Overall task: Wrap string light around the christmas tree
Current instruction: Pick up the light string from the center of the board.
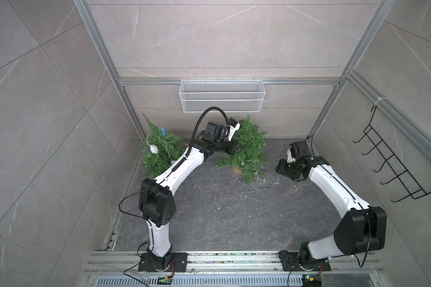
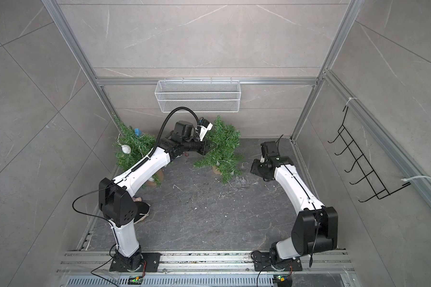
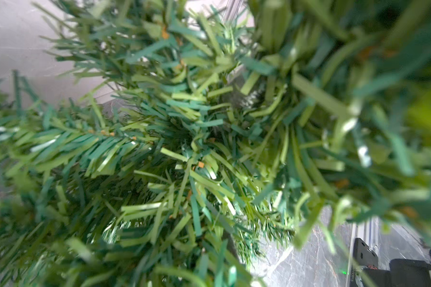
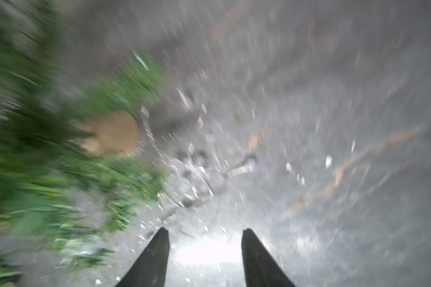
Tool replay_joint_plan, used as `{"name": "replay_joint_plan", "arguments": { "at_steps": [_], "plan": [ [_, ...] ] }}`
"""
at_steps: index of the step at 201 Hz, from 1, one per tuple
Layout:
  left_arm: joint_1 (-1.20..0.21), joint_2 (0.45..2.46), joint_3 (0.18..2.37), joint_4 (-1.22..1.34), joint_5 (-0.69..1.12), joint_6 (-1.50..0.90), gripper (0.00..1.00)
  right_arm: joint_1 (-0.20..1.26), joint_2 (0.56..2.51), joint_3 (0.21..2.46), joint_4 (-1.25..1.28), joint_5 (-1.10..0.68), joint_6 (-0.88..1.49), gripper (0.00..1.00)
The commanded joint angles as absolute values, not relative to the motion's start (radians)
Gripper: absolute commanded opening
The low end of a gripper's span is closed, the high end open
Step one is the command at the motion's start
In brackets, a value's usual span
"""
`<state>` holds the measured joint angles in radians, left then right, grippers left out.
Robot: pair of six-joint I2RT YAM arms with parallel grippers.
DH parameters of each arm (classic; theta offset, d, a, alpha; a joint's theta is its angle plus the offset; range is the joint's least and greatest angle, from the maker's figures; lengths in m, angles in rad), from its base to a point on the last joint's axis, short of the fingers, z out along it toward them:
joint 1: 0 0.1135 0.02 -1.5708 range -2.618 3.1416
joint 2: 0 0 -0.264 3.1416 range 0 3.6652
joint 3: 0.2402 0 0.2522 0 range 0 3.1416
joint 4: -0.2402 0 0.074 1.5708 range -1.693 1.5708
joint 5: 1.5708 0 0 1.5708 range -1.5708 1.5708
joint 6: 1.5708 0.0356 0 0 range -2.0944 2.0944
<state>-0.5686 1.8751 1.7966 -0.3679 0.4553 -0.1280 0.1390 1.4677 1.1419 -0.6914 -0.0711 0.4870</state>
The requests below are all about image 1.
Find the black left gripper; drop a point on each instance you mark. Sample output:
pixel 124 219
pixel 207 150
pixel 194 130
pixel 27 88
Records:
pixel 231 146

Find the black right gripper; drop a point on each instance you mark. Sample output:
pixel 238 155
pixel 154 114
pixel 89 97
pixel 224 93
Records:
pixel 280 168

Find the small green christmas tree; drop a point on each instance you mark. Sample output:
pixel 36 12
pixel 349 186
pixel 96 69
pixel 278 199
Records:
pixel 171 147
pixel 249 139

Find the clear bulb string light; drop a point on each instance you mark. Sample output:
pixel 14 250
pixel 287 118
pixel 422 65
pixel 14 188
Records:
pixel 251 168

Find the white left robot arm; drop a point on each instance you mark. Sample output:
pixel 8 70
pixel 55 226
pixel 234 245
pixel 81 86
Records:
pixel 157 202

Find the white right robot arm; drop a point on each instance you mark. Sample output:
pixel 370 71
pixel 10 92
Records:
pixel 362 227

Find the white cloud light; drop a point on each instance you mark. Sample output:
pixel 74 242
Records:
pixel 154 149

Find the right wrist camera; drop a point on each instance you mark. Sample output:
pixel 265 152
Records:
pixel 292 153

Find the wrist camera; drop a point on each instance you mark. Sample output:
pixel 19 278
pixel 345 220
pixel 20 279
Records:
pixel 292 153
pixel 231 128

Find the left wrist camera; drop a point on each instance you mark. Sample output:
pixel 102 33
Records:
pixel 231 128

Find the white wire mesh basket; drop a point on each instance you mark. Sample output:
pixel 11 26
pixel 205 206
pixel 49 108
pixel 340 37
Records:
pixel 228 95

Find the black wire hook rack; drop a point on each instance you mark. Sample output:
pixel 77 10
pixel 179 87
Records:
pixel 401 174

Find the metal base rail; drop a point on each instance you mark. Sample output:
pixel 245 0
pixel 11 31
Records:
pixel 230 262

